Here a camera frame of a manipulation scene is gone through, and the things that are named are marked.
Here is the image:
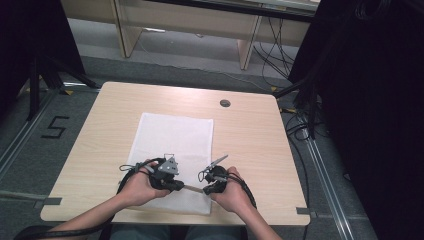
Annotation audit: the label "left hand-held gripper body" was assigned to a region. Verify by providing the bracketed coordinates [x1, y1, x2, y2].
[147, 153, 180, 192]

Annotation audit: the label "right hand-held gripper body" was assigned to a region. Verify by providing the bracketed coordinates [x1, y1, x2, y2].
[199, 153, 232, 194]

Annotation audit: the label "white mesh cloth bag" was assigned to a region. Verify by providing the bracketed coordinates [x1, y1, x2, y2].
[125, 112, 215, 216]

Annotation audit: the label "person's right hand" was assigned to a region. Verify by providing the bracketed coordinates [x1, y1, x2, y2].
[209, 165, 256, 215]

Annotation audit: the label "person's left hand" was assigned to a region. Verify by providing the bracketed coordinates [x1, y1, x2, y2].
[117, 160, 172, 208]

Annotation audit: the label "person's right leg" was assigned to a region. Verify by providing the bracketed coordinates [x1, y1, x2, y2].
[183, 225, 249, 240]

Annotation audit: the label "person's leg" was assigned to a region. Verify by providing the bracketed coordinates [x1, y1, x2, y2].
[183, 225, 249, 240]
[109, 224, 172, 240]

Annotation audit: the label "person's left leg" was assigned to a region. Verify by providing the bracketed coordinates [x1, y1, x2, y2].
[109, 224, 172, 240]

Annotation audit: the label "grey tape strip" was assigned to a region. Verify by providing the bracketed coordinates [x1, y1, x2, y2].
[32, 196, 63, 210]
[295, 206, 318, 218]

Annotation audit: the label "black metal stand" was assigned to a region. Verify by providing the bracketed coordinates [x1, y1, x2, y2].
[25, 54, 102, 122]
[272, 74, 323, 141]

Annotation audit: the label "light wooden desk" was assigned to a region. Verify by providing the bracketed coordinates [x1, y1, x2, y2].
[60, 0, 322, 72]

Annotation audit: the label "dark curtain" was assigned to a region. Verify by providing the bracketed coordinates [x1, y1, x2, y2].
[0, 0, 87, 116]
[287, 0, 424, 240]

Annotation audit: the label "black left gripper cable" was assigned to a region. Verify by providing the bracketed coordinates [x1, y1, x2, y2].
[13, 158, 163, 240]

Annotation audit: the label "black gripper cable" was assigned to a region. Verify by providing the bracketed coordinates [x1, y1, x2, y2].
[13, 158, 163, 240]
[197, 169, 258, 210]

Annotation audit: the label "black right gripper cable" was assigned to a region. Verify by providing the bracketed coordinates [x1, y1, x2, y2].
[197, 169, 258, 210]

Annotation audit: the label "black floor cables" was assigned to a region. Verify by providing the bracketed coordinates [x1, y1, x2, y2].
[280, 108, 319, 240]

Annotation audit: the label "metal floor rail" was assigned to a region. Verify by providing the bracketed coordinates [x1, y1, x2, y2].
[0, 89, 61, 179]
[301, 133, 356, 240]

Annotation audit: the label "black hanging cables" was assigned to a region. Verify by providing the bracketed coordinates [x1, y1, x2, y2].
[252, 16, 298, 80]

